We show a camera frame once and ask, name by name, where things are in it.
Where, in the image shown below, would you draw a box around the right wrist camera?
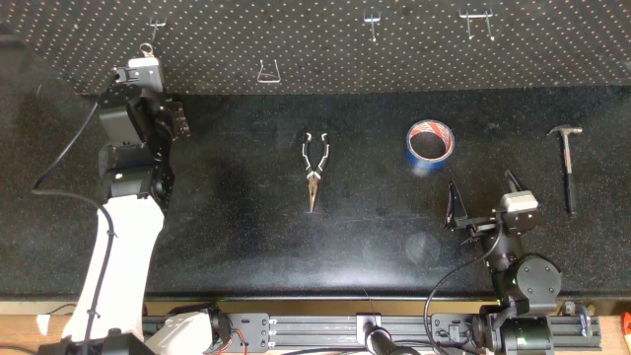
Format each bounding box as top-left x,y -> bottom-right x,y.
498,189 -> 540,215

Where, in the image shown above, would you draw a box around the roll of blue tape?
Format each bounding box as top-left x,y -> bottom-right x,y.
404,118 -> 456,174

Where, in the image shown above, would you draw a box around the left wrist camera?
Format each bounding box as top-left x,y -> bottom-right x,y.
127,55 -> 163,71

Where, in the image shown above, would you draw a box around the black and white pliers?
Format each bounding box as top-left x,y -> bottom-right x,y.
301,131 -> 331,215

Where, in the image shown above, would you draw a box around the black cable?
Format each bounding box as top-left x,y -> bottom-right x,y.
31,73 -> 120,355
422,221 -> 505,354

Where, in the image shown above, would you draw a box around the mounting rail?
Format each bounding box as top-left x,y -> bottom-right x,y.
142,309 -> 603,355

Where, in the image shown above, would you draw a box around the metal hook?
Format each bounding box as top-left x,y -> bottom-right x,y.
457,8 -> 496,43
255,58 -> 283,85
147,17 -> 169,43
362,10 -> 383,44

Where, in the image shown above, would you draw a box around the hammer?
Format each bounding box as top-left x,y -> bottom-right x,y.
545,124 -> 585,218

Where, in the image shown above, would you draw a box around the black pegboard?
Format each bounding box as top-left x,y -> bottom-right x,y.
0,0 -> 631,97

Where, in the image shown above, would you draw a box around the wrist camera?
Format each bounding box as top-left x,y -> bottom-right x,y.
498,189 -> 540,215
127,55 -> 163,71

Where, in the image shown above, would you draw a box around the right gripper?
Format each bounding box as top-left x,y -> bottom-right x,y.
444,169 -> 526,246

